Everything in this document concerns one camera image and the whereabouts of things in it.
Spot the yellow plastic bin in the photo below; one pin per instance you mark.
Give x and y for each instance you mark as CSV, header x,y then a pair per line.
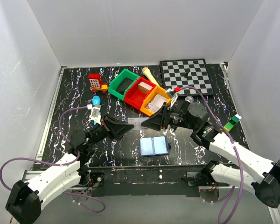
x,y
156,90

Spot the black silver microphone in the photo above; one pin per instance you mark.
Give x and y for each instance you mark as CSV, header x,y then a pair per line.
x,y
188,100

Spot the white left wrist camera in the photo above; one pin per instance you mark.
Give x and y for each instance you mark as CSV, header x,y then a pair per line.
x,y
95,112

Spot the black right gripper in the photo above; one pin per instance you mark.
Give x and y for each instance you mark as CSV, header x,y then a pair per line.
x,y
164,117

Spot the black white chessboard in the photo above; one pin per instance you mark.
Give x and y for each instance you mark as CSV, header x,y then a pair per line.
x,y
172,74

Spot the green plastic bin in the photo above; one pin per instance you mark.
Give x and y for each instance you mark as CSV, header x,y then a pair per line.
x,y
125,73

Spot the green lego brick stack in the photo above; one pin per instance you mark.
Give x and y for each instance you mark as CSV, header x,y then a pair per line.
x,y
232,122

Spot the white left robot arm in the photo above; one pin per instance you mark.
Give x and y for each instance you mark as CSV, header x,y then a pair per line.
x,y
27,199

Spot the navy blue card holder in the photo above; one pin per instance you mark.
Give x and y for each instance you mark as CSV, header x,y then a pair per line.
x,y
154,146

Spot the white cards stack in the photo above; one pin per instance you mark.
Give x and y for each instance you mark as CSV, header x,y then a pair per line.
x,y
156,103

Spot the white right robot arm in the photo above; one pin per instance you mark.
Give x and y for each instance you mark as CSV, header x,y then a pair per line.
x,y
255,174

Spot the white VIP credit card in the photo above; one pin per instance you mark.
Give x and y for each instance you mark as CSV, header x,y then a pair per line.
x,y
137,123

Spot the red plastic bin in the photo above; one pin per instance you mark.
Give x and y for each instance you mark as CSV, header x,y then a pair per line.
x,y
134,97

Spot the blue toy microphone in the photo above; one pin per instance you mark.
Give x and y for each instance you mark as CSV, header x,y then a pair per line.
x,y
95,100

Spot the cream toy microphone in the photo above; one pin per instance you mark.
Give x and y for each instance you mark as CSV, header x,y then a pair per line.
x,y
147,73

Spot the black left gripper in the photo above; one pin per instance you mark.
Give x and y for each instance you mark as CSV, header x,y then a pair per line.
x,y
106,126

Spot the red yellow toy train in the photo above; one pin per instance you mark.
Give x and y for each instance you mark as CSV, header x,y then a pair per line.
x,y
96,83

